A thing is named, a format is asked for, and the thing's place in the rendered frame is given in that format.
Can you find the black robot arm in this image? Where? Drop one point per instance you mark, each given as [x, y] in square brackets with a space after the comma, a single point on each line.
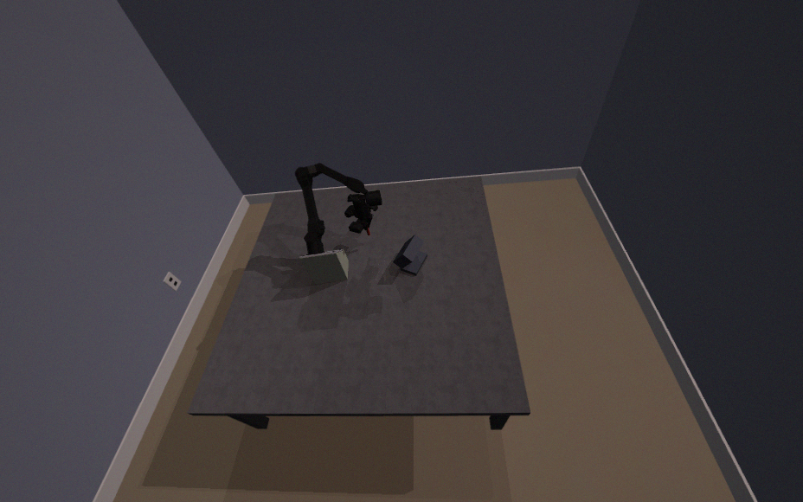
[316, 227]

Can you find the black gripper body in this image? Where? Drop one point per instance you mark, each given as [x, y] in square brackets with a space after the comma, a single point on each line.
[362, 215]

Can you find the dark grey sloped panel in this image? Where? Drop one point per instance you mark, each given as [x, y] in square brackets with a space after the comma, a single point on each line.
[410, 259]

